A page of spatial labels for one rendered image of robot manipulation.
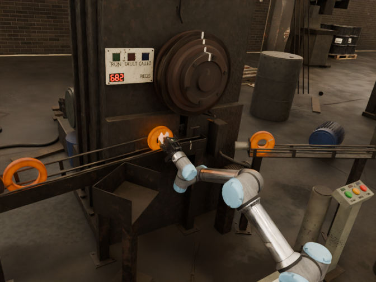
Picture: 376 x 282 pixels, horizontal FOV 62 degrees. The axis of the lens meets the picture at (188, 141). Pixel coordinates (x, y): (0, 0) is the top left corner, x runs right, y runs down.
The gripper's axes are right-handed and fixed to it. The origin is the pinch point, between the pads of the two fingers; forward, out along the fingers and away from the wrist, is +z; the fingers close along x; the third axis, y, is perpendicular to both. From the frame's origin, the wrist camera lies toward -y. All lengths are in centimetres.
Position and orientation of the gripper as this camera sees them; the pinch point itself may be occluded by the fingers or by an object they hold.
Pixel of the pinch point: (160, 136)
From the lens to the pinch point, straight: 181.4
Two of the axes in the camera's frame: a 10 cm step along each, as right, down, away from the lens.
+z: -4.9, -6.2, 6.1
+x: -8.4, 1.7, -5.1
